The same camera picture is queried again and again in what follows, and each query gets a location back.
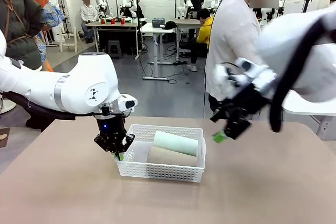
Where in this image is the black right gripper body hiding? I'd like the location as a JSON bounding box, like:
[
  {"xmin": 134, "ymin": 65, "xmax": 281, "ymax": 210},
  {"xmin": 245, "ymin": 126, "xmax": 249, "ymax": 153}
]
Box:
[{"xmin": 222, "ymin": 83, "xmax": 271, "ymax": 123}]

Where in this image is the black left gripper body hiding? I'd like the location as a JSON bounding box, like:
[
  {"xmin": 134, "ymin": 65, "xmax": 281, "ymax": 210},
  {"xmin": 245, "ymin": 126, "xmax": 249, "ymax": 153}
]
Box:
[{"xmin": 96, "ymin": 115, "xmax": 129, "ymax": 154}]

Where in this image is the white perforated plastic basket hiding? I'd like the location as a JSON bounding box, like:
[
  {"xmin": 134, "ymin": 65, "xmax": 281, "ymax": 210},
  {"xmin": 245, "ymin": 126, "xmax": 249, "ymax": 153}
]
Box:
[{"xmin": 114, "ymin": 123, "xmax": 206, "ymax": 184}]

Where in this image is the white side table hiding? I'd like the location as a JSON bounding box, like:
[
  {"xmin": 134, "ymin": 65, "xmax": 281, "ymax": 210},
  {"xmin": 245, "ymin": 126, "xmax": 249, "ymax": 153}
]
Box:
[{"xmin": 281, "ymin": 91, "xmax": 336, "ymax": 141}]

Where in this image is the person in white sweater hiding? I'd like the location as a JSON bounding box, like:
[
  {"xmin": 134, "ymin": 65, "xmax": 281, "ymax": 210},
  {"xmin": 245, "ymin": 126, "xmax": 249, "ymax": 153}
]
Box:
[{"xmin": 204, "ymin": 0, "xmax": 280, "ymax": 120}]

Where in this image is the grey plastic stool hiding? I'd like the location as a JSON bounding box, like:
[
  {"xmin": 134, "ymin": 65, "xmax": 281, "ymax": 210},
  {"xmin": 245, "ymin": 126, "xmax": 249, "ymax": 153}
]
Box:
[{"xmin": 107, "ymin": 39, "xmax": 123, "ymax": 59}]

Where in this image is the person in yellow jacket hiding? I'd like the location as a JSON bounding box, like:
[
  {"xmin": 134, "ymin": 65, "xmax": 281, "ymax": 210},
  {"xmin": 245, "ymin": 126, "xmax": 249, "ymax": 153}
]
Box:
[{"xmin": 186, "ymin": 8, "xmax": 215, "ymax": 72}]

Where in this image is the brown framed floor object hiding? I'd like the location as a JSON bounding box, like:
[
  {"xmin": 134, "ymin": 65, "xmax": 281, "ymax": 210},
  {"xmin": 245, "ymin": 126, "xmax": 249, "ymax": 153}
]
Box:
[{"xmin": 0, "ymin": 126, "xmax": 11, "ymax": 148}]

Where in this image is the wood-top desk with robots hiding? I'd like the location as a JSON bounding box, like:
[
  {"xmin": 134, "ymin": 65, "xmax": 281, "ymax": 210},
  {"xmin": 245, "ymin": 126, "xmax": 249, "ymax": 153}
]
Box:
[{"xmin": 173, "ymin": 18, "xmax": 211, "ymax": 62}]

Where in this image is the white wooden step stool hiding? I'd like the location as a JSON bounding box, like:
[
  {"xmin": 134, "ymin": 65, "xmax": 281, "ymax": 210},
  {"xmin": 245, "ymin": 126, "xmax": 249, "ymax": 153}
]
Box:
[{"xmin": 59, "ymin": 26, "xmax": 83, "ymax": 53}]

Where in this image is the white round floor base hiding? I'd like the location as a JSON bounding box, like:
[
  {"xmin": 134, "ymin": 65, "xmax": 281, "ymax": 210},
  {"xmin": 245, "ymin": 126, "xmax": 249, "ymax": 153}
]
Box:
[{"xmin": 0, "ymin": 97, "xmax": 17, "ymax": 115}]

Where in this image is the black cap on desk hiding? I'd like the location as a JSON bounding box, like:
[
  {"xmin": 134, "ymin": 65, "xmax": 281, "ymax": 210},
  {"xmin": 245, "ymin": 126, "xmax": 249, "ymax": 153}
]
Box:
[{"xmin": 162, "ymin": 20, "xmax": 178, "ymax": 30}]

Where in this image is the wood-top lab table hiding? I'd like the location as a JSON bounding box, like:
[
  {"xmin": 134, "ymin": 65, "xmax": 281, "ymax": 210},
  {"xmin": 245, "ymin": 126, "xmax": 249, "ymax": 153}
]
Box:
[{"xmin": 85, "ymin": 21, "xmax": 140, "ymax": 60}]

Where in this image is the white standing desk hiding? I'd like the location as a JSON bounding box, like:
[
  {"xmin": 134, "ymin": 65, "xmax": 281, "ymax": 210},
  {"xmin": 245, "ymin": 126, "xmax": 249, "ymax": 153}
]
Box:
[{"xmin": 140, "ymin": 22, "xmax": 175, "ymax": 81}]

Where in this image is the person in black t-shirt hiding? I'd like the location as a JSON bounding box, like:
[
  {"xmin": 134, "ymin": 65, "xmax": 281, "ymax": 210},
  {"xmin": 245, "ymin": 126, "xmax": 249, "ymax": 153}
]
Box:
[{"xmin": 188, "ymin": 0, "xmax": 205, "ymax": 20}]

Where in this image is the black tripod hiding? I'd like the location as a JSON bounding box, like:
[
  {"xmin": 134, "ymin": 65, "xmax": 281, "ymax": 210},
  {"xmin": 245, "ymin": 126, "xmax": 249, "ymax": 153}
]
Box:
[{"xmin": 301, "ymin": 0, "xmax": 314, "ymax": 14}]

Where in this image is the seated person in white shirt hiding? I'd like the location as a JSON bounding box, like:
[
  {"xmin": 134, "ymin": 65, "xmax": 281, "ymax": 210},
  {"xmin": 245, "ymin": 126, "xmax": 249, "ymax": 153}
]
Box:
[{"xmin": 79, "ymin": 0, "xmax": 99, "ymax": 44}]

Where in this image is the dark-haired person in black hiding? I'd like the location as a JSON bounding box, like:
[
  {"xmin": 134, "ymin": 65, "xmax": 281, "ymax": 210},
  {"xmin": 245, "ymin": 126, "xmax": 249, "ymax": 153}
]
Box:
[{"xmin": 134, "ymin": 0, "xmax": 145, "ymax": 20}]

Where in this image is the orange and blue clothed mannequin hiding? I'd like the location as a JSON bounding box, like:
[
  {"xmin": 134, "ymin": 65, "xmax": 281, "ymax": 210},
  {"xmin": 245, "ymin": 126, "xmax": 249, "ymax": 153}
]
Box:
[{"xmin": 12, "ymin": 0, "xmax": 66, "ymax": 72}]

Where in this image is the person in dark puffer jacket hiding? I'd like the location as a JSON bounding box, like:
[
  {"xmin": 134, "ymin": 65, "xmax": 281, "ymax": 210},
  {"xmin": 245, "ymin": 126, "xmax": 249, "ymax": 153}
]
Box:
[{"xmin": 0, "ymin": 0, "xmax": 47, "ymax": 130}]

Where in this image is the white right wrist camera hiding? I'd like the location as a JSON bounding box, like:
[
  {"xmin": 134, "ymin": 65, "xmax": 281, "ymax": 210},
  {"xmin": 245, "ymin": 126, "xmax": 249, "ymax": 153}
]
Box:
[{"xmin": 234, "ymin": 57, "xmax": 278, "ymax": 95}]

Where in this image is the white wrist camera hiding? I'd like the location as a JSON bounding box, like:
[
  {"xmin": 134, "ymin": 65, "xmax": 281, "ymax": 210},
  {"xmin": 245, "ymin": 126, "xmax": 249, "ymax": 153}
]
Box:
[
  {"xmin": 119, "ymin": 93, "xmax": 139, "ymax": 118},
  {"xmin": 234, "ymin": 57, "xmax": 278, "ymax": 95}
]

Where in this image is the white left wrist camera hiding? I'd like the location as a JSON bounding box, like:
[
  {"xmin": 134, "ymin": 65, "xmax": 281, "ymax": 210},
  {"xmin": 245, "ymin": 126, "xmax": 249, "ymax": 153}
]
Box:
[{"xmin": 119, "ymin": 93, "xmax": 139, "ymax": 118}]

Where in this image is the thin black hanging cable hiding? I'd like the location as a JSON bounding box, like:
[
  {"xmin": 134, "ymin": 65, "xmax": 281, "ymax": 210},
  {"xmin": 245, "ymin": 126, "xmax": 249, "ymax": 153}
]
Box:
[{"xmin": 203, "ymin": 0, "xmax": 240, "ymax": 119}]

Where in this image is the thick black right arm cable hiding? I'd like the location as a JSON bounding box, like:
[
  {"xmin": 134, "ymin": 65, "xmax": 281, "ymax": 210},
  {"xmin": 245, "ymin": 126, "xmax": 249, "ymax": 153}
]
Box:
[{"xmin": 269, "ymin": 16, "xmax": 329, "ymax": 133}]

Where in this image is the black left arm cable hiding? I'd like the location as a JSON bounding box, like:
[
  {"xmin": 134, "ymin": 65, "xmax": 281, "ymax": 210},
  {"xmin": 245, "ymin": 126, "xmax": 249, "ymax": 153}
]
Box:
[{"xmin": 0, "ymin": 91, "xmax": 125, "ymax": 120}]

